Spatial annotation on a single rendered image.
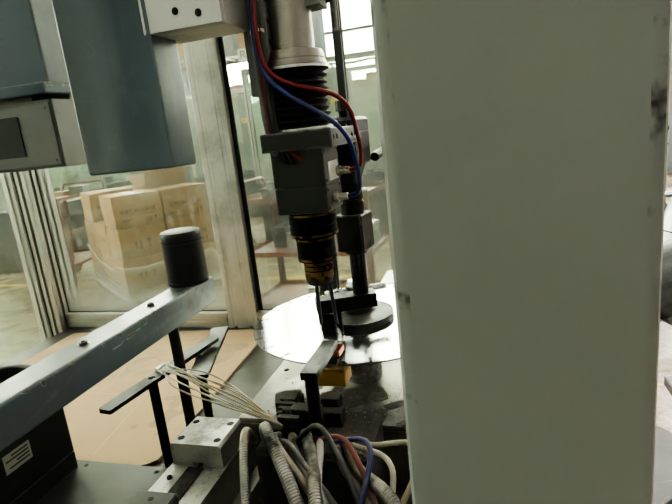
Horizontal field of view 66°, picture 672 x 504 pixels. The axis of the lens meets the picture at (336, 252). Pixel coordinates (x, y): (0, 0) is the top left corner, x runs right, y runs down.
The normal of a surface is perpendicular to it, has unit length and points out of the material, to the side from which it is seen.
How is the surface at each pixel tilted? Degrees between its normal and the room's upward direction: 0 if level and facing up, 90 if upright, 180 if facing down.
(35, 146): 90
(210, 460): 90
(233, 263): 90
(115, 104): 90
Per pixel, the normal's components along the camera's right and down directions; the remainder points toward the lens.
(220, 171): -0.26, 0.25
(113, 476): -0.11, -0.97
